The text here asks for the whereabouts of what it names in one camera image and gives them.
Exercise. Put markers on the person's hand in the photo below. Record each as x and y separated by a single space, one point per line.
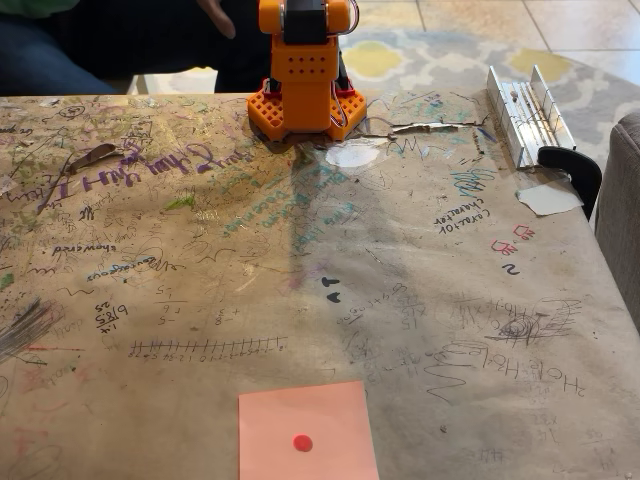
220 17

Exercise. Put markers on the small red round object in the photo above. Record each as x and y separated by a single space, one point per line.
302 443

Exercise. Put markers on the person in dark trousers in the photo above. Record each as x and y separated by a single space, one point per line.
125 40

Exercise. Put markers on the white furniture leg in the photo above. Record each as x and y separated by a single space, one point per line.
142 84

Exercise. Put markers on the grey yellow patterned rug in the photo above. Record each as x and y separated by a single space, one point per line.
430 55

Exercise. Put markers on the brown scribbled paper table cover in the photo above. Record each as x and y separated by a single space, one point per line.
400 300

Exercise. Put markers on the black clamp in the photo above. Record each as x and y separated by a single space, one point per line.
580 170

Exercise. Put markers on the pink sticky note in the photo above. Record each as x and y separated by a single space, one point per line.
310 415

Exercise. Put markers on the grey sofa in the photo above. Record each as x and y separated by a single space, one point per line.
620 210

